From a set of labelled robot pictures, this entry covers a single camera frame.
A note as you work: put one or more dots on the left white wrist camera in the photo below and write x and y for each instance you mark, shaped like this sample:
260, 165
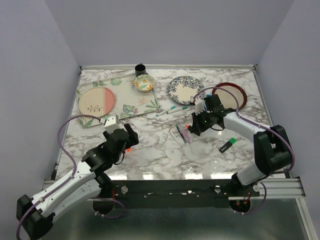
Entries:
111, 122

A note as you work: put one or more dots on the pink cream round plate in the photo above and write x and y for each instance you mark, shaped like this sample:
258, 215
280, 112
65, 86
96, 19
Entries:
97, 101

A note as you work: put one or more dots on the black mounting base bar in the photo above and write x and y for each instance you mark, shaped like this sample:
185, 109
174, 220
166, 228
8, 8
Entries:
187, 193

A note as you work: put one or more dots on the teal capped white marker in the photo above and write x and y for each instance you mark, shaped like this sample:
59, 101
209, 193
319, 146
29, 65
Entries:
165, 111

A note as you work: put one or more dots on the dark green pen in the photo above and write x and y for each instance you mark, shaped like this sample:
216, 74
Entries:
181, 134

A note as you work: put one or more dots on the green capped white marker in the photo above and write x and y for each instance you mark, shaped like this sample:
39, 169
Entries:
177, 109

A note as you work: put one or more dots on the aluminium frame rail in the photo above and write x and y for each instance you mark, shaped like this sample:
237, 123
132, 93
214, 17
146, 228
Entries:
282, 188

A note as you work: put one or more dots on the purple translucent highlighter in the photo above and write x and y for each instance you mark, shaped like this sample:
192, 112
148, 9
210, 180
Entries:
185, 135

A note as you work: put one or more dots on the green black highlighter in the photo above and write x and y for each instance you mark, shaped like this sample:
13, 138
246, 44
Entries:
227, 145

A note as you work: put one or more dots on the black cup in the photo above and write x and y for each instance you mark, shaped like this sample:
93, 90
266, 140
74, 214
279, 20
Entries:
140, 69

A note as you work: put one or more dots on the floral yellow bowl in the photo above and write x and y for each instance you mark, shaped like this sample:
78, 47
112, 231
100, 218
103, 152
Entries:
144, 83

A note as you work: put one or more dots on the red rimmed brown plate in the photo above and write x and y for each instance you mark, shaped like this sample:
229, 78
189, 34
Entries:
227, 100

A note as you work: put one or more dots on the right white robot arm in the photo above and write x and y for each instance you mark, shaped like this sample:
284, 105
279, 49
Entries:
272, 149

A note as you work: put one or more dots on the blue floral plate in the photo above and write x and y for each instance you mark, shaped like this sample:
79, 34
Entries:
182, 88

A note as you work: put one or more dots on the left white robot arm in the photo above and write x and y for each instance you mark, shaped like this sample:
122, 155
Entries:
87, 179

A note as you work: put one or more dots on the floral rectangular tray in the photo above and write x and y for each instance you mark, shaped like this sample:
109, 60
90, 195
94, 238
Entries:
130, 102

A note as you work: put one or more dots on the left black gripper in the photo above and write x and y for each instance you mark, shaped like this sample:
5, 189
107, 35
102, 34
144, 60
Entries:
133, 139

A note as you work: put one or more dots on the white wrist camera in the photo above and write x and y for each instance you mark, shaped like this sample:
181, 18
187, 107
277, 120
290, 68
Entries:
111, 122
199, 106

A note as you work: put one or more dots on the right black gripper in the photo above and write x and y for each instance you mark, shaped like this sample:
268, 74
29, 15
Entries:
196, 118

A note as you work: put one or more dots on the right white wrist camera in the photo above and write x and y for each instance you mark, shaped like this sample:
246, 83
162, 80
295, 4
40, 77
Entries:
199, 106

